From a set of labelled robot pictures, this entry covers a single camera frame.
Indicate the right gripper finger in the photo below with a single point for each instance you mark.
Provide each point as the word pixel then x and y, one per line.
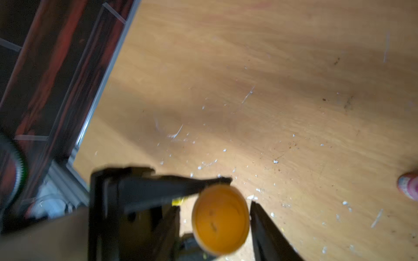
pixel 269 244

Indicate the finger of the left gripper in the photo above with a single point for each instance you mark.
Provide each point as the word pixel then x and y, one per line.
pixel 138 194

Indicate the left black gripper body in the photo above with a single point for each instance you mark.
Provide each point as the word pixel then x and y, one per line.
pixel 148 235

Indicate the yellow paint jar front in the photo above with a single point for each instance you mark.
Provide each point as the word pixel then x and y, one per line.
pixel 220 220

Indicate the magenta paint jar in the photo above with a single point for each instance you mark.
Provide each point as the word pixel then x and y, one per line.
pixel 407 184

